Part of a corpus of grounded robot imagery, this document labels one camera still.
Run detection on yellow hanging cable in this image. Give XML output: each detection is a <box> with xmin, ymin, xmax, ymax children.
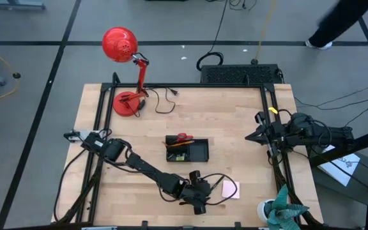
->
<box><xmin>250</xmin><ymin>0</ymin><xmax>278</xmax><ymax>66</ymax></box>

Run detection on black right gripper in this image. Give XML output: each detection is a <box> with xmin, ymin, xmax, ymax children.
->
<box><xmin>245</xmin><ymin>111</ymin><xmax>288</xmax><ymax>158</ymax></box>

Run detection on black lamp power cord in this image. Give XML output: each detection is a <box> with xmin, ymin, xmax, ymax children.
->
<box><xmin>132</xmin><ymin>86</ymin><xmax>180</xmax><ymax>118</ymax></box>

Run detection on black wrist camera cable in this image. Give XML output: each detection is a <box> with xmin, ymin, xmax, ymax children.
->
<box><xmin>158</xmin><ymin>172</ymin><xmax>239</xmax><ymax>206</ymax></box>

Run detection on white paper sheet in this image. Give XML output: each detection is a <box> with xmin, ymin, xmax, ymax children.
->
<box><xmin>316</xmin><ymin>144</ymin><xmax>362</xmax><ymax>188</ymax></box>

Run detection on orange pencil with eraser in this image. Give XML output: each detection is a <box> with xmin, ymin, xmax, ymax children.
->
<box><xmin>162</xmin><ymin>139</ymin><xmax>196</xmax><ymax>149</ymax></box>

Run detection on snake plant in white pot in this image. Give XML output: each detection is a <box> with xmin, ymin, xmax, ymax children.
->
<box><xmin>256</xmin><ymin>184</ymin><xmax>311</xmax><ymax>230</ymax></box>

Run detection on red-handled scissors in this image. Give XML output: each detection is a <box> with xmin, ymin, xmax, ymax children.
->
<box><xmin>170</xmin><ymin>132</ymin><xmax>195</xmax><ymax>145</ymax></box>

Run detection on person's dark leg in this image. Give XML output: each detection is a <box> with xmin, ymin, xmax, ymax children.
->
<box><xmin>304</xmin><ymin>0</ymin><xmax>368</xmax><ymax>51</ymax></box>

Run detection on black computer case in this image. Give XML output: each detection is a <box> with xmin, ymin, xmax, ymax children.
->
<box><xmin>199</xmin><ymin>63</ymin><xmax>283</xmax><ymax>85</ymax></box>

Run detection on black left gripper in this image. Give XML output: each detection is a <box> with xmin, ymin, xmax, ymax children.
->
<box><xmin>180</xmin><ymin>170</ymin><xmax>213</xmax><ymax>216</ymax></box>

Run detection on black floor cables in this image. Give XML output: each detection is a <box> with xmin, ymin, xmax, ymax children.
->
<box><xmin>294</xmin><ymin>81</ymin><xmax>368</xmax><ymax>128</ymax></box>

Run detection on black pen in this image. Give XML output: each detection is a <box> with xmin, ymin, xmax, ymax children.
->
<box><xmin>209</xmin><ymin>174</ymin><xmax>227</xmax><ymax>194</ymax></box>

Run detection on pink sticky note pad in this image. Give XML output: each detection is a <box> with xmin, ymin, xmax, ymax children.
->
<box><xmin>221</xmin><ymin>180</ymin><xmax>241</xmax><ymax>200</ymax></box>

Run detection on black mesh desk organizer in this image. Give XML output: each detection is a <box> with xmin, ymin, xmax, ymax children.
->
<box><xmin>165</xmin><ymin>134</ymin><xmax>210</xmax><ymax>163</ymax></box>

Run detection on black table frame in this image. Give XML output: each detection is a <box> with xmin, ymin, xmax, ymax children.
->
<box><xmin>51</xmin><ymin>72</ymin><xmax>325</xmax><ymax>230</ymax></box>

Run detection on black hanging cable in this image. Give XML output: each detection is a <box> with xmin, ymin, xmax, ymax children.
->
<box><xmin>195</xmin><ymin>0</ymin><xmax>230</xmax><ymax>72</ymax></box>

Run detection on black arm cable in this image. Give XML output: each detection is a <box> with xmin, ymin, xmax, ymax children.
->
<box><xmin>52</xmin><ymin>147</ymin><xmax>91</xmax><ymax>224</ymax></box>

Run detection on grey furniture base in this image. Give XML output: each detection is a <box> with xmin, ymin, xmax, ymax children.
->
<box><xmin>0</xmin><ymin>0</ymin><xmax>47</xmax><ymax>11</ymax></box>

